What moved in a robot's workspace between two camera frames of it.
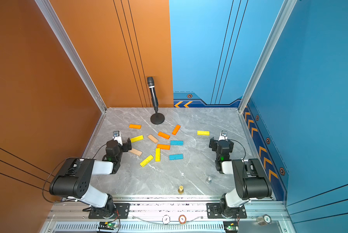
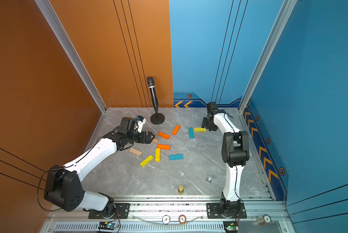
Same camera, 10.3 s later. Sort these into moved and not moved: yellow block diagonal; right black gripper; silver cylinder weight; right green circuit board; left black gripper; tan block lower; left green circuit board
Moved: right black gripper; left black gripper
Not moved: silver cylinder weight; right green circuit board; tan block lower; left green circuit board; yellow block diagonal
